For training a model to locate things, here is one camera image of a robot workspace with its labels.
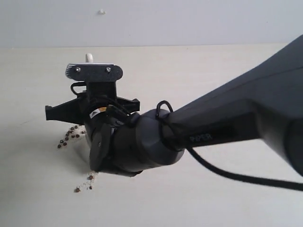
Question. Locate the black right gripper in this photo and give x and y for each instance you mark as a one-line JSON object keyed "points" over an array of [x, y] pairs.
{"points": [[90, 97]]}

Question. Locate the white paint brush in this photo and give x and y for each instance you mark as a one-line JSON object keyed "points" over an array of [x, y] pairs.
{"points": [[89, 58]]}

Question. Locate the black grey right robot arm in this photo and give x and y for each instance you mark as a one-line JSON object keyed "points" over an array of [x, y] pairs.
{"points": [[264, 103]]}

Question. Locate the beans and rice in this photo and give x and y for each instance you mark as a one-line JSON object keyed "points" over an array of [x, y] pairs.
{"points": [[77, 144]]}

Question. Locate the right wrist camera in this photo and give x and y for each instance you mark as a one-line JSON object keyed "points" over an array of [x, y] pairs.
{"points": [[93, 72]]}

